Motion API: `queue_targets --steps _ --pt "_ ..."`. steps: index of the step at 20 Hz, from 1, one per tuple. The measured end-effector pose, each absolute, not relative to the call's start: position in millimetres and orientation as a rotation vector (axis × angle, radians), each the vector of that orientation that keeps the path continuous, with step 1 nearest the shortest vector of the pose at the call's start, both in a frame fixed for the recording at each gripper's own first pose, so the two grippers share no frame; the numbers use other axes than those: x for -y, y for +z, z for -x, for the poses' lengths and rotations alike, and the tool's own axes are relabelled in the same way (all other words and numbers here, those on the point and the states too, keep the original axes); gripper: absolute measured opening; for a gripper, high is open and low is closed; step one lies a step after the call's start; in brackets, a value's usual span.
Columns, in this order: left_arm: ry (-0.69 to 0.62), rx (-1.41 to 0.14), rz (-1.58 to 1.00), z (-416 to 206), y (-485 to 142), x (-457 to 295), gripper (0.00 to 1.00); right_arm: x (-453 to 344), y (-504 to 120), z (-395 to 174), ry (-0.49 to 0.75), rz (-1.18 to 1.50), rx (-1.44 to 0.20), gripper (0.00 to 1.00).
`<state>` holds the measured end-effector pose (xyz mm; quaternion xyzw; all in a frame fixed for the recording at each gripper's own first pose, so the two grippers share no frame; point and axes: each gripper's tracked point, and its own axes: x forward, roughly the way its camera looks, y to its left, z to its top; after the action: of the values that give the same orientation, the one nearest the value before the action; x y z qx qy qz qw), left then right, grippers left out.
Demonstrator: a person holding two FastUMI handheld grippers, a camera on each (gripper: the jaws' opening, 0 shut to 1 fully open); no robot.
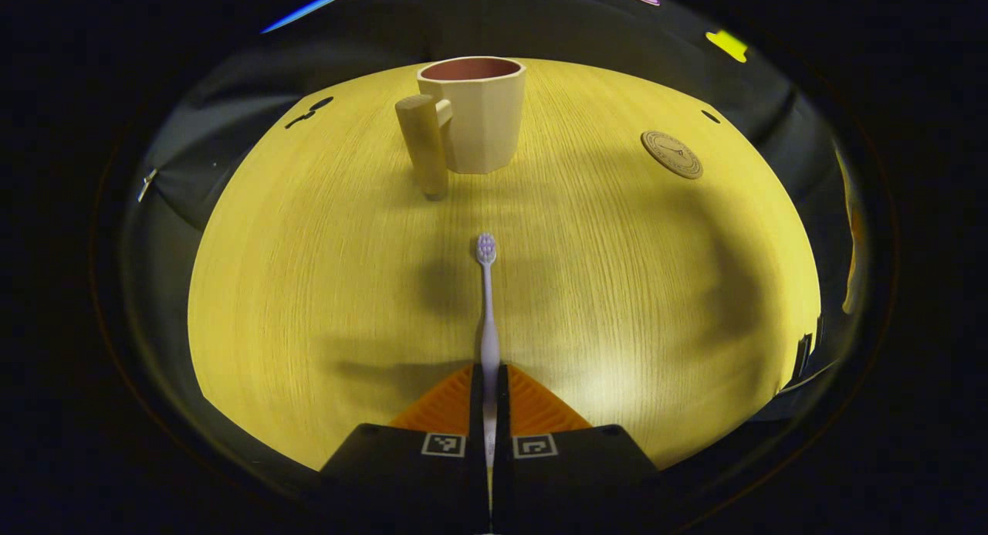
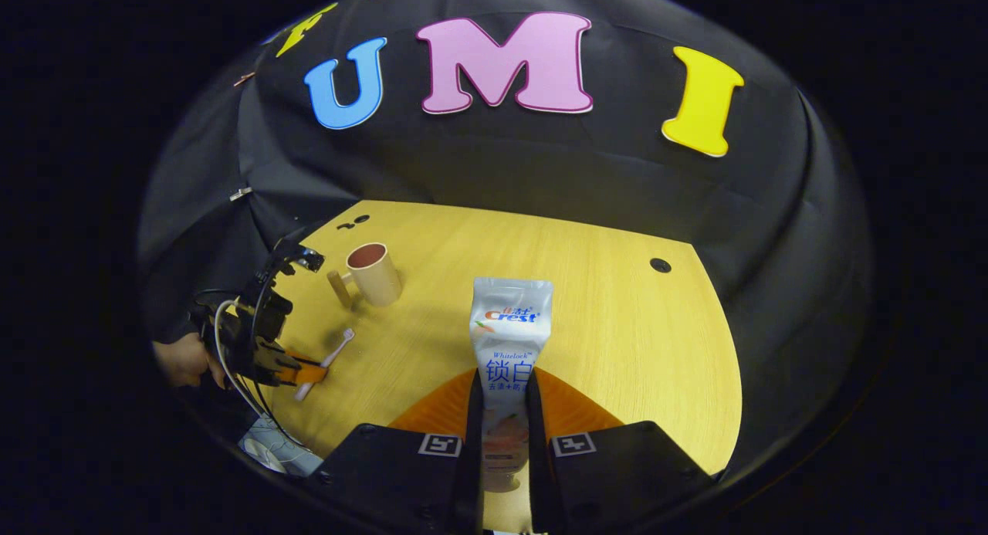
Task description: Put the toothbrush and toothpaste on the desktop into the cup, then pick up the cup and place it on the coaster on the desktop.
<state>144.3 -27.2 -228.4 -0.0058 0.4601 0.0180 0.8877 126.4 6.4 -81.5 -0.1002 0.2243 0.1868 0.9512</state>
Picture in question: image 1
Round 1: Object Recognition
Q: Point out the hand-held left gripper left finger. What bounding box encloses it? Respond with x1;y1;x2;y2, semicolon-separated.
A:
320;364;491;533

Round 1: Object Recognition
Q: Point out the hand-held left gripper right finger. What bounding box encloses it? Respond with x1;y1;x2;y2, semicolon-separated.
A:
494;364;665;533

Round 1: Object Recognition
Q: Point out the pale pink toothbrush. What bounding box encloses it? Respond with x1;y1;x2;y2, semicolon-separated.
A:
474;232;502;474

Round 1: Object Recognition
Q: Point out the round brown coaster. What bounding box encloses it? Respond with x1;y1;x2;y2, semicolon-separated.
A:
641;130;704;180

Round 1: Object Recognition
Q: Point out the beige cup with wooden handle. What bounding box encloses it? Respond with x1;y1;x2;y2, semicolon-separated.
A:
394;56;527;201

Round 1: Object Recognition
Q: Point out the black backdrop cloth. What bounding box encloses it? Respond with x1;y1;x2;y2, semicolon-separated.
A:
123;0;869;424

